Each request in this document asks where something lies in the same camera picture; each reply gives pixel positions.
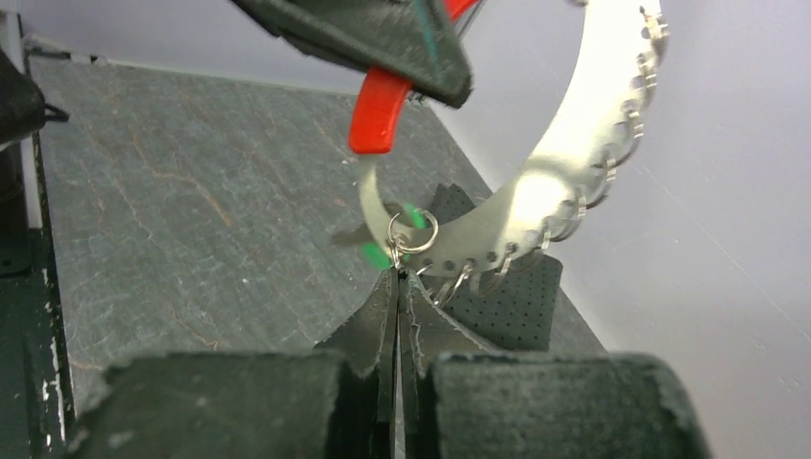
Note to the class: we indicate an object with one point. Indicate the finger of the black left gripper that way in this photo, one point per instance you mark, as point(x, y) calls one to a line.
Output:
point(415, 40)

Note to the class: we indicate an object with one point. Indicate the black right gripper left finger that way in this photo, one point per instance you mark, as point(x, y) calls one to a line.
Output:
point(336, 400)

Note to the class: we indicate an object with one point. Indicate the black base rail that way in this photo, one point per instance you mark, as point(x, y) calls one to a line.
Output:
point(33, 419)

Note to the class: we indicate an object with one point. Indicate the grey perforated mat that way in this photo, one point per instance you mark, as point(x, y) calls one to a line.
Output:
point(518, 315)

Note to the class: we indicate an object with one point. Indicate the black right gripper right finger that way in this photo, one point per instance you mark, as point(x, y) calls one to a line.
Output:
point(463, 399)

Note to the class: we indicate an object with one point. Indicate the large metal keyring red grip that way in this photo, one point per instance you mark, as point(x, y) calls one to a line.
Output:
point(597, 128)

